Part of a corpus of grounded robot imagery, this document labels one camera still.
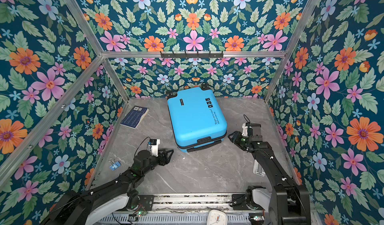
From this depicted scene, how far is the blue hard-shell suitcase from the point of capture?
818 mm

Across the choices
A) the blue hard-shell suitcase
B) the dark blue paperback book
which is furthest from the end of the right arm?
the dark blue paperback book

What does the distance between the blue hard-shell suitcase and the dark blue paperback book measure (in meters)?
0.29

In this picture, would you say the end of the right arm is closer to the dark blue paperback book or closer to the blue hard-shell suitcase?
the blue hard-shell suitcase

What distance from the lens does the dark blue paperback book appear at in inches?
41.8
